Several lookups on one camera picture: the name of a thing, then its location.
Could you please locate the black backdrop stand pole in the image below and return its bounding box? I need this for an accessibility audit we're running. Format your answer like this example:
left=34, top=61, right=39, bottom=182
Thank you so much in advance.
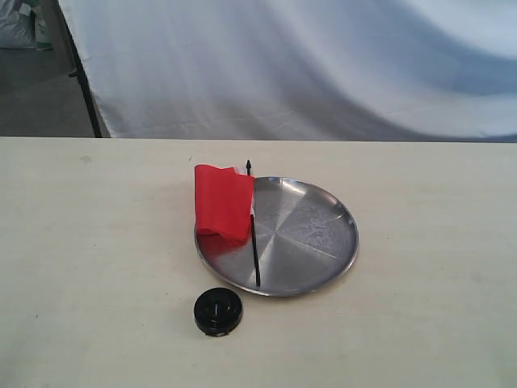
left=57, top=2, right=103, bottom=138

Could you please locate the red flag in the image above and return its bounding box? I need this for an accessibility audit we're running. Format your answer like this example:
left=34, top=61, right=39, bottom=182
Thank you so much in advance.
left=194, top=162, right=261, bottom=287

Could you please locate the white sack in background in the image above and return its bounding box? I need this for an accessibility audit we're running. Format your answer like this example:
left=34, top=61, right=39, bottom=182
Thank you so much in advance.
left=1, top=0, right=35, bottom=49

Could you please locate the green white bag in background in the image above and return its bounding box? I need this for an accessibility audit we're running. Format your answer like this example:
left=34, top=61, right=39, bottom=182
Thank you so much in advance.
left=30, top=0, right=53, bottom=51

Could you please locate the round steel plate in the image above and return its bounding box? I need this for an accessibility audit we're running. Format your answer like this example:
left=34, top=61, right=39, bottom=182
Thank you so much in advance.
left=195, top=177, right=359, bottom=297

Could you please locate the black round flag base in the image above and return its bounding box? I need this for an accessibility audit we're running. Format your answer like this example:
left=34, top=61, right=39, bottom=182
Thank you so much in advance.
left=193, top=287, right=243, bottom=337

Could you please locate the white backdrop cloth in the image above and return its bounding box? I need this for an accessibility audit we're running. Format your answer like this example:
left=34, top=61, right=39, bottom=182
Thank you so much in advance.
left=61, top=1, right=516, bottom=141

